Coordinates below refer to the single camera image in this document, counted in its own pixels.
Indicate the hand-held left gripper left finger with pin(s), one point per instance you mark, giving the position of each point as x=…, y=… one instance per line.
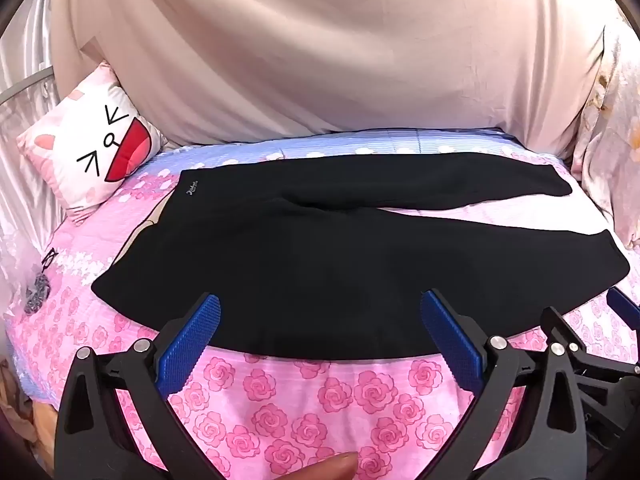
x=192, y=340

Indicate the beige hanging sheet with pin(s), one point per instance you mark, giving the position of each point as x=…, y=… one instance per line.
x=320, y=50

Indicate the person's left hand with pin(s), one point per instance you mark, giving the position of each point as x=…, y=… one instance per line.
x=325, y=467

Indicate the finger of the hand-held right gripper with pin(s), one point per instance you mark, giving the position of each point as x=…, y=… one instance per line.
x=560, y=325
x=625, y=306

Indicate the black pants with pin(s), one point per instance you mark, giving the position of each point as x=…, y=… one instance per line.
x=310, y=260

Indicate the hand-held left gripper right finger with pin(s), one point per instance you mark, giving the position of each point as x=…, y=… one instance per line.
x=450, y=340

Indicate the clear plastic bag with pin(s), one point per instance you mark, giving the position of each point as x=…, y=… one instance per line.
x=27, y=285

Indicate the shiny pale satin curtain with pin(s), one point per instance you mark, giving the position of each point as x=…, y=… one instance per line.
x=25, y=200

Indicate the pink rose print blanket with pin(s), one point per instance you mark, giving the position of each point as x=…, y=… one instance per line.
x=310, y=410

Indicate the grey metal rail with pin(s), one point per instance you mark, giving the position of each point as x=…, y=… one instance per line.
x=25, y=87

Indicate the brown crumpled paper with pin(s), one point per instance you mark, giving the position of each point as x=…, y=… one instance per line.
x=20, y=410

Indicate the white cat face pillow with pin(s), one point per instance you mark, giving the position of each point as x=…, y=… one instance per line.
x=90, y=150

